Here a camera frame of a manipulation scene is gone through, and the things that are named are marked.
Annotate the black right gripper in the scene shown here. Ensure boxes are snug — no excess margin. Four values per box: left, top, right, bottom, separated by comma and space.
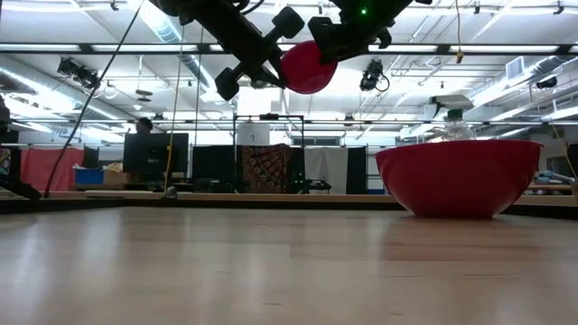
307, 0, 415, 66

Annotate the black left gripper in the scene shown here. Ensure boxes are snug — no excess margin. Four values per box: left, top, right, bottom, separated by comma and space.
214, 5, 306, 102

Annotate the small pink plastic bowl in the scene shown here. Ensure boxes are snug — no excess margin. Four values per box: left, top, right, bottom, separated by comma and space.
279, 40, 339, 96

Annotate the white cylindrical container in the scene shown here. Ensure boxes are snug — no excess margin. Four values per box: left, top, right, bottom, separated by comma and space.
236, 122, 271, 147

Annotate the patterned red cloth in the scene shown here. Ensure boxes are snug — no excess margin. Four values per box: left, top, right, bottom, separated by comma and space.
240, 143, 293, 195

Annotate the white hanging cloth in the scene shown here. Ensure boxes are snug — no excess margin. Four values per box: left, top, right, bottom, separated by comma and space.
303, 146, 350, 196

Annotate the black partition panel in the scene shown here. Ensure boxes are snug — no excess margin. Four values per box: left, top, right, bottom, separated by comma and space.
191, 144, 243, 194

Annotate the black low stand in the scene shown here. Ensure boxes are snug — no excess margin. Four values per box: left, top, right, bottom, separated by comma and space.
305, 177, 333, 194

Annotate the narrow black panel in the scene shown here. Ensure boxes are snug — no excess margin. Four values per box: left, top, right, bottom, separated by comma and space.
347, 145, 368, 196

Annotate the long wooden workbench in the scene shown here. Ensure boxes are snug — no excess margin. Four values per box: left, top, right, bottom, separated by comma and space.
0, 190, 578, 209

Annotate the person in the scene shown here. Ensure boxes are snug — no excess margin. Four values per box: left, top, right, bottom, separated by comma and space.
135, 116, 155, 135

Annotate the clear spray bottle white trigger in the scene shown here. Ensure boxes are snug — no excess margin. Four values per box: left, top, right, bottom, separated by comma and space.
428, 94, 478, 142

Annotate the black computer monitor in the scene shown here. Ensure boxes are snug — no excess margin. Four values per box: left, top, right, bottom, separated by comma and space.
122, 132, 190, 178

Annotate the large red plastic bowl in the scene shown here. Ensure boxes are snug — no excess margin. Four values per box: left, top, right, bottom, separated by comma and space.
374, 138, 545, 220

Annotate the white air vent grille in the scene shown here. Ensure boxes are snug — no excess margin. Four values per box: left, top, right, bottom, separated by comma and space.
505, 55, 527, 81

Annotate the brown cardboard box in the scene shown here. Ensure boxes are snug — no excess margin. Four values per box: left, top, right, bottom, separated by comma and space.
103, 162, 130, 186

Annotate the black ceiling mounted device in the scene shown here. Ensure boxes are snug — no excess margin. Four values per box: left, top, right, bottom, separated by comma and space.
56, 56, 101, 89

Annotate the blue storage bin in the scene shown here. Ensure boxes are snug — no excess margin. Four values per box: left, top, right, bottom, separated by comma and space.
73, 167, 106, 186

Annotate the light blue object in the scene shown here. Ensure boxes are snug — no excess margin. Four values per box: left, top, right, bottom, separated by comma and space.
529, 170, 564, 186

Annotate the red hanging cloth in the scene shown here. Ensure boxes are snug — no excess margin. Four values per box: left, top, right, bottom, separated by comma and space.
20, 146, 86, 192

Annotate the black ceiling camera with cable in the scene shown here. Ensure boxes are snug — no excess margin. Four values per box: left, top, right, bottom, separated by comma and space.
359, 58, 391, 94

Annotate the black metal rack frame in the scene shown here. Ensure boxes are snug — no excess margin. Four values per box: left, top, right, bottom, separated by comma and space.
232, 113, 305, 194

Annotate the thin black horizontal rail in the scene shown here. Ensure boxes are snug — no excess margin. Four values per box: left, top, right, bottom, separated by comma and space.
0, 118, 578, 127

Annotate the thin yellowish hanging cord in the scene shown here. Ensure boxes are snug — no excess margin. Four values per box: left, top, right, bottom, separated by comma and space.
162, 24, 187, 189

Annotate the black overhead frame bar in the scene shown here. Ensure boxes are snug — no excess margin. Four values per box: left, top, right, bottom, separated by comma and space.
0, 42, 578, 57

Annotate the silver ventilation duct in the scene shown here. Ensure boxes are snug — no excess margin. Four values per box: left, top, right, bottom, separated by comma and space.
135, 0, 220, 94

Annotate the yellow hanging cable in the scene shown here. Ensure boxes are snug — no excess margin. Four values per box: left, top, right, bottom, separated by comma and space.
453, 0, 466, 65

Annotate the black frame strut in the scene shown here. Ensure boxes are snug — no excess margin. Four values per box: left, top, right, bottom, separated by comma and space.
0, 172, 43, 201

